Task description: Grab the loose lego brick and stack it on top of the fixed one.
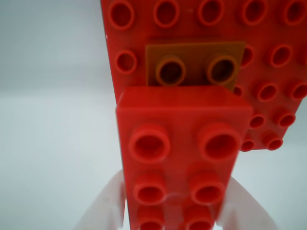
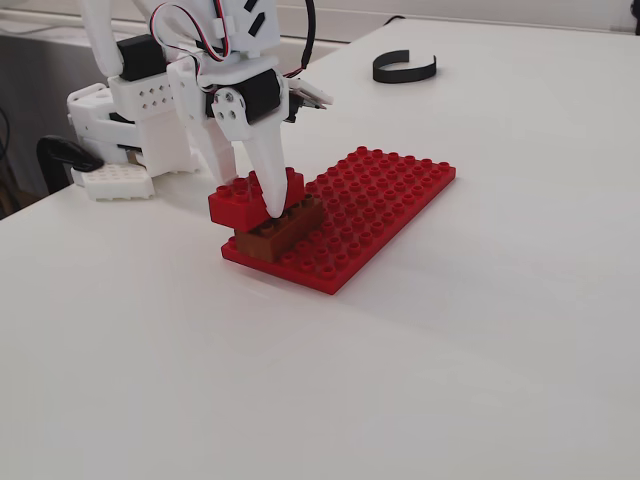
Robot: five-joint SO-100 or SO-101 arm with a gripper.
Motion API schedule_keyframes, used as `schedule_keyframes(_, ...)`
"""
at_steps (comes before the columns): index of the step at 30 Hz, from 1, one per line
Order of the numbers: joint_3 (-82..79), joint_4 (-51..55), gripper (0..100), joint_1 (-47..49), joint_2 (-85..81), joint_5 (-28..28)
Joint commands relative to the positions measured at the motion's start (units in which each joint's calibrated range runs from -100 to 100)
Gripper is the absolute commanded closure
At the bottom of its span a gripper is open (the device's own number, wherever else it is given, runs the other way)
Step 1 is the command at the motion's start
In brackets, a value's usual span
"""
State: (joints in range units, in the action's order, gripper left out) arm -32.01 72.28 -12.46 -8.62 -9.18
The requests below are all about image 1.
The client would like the red lego brick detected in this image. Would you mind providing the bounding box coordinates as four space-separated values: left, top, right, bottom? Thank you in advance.
116 86 254 230

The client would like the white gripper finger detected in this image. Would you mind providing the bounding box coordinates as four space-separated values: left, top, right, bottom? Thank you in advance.
73 170 127 230
215 177 283 230

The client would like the brown lego brick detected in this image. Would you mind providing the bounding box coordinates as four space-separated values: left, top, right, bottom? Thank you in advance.
145 42 247 91

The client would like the red lego baseplate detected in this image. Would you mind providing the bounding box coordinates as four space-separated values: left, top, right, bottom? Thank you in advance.
100 0 307 153

